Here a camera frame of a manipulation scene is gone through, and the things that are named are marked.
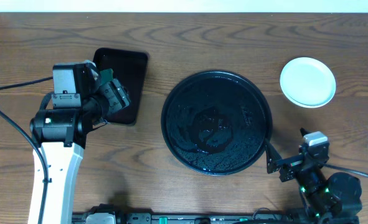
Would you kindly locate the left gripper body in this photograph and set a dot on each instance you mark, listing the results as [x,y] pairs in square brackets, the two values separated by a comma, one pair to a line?
[117,98]

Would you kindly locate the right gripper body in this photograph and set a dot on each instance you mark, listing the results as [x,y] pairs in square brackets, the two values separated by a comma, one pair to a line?
[291,167]

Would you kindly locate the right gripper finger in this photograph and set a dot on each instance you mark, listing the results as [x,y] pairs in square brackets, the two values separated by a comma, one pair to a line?
[304,132]
[273,157]

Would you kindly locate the green yellow sponge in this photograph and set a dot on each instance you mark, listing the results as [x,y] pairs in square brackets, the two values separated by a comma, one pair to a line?
[106,76]

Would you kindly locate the light blue plate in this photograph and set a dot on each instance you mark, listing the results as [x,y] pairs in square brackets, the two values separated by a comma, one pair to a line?
[307,82]

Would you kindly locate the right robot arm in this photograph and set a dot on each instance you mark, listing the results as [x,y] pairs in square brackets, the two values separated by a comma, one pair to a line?
[336,199]

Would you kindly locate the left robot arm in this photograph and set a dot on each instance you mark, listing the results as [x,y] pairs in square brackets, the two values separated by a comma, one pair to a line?
[60,129]

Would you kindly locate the black rectangular tray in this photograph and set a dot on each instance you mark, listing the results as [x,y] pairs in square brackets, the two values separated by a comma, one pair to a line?
[129,68]

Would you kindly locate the round black tray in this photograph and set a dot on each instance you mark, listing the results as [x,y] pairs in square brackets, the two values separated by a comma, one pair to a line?
[216,122]

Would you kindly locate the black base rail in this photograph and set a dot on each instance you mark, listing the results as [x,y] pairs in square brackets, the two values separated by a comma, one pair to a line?
[104,214]

